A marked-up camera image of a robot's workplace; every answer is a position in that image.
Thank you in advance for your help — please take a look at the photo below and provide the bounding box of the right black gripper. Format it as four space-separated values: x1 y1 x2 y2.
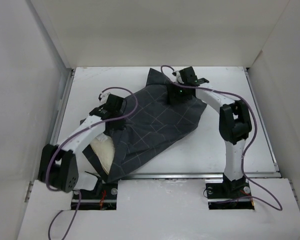
167 81 193 104

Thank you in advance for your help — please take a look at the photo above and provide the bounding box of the dark plaid pillowcase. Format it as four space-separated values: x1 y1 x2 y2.
83 68 207 183

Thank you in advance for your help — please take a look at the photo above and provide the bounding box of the cream pillow with yellow edge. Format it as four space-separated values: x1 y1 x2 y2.
90 133 115 175

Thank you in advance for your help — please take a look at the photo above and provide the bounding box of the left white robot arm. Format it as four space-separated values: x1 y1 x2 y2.
38 94 126 199

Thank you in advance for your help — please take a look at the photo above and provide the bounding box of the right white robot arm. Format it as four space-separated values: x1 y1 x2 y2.
169 66 252 197

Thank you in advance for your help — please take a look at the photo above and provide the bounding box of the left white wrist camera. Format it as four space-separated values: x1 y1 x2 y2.
98 92 111 103

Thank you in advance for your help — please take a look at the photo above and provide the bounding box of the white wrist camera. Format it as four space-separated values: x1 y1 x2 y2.
172 70 184 85
98 92 111 103

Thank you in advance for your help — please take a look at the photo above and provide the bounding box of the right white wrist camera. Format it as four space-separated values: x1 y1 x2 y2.
172 70 184 85

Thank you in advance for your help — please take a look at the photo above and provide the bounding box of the left aluminium rail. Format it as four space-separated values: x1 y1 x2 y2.
38 69 75 180

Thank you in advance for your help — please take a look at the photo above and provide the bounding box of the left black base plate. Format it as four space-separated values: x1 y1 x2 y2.
70 183 118 211

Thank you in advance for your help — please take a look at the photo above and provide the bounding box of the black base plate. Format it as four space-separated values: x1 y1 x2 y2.
205 182 255 210
70 183 118 211

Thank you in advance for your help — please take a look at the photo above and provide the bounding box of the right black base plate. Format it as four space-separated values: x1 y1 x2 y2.
205 182 255 210

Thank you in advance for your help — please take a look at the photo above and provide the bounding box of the front aluminium rail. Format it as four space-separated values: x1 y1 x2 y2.
121 171 282 180

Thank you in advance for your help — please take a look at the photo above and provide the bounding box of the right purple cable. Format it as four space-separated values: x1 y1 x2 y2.
160 64 283 212

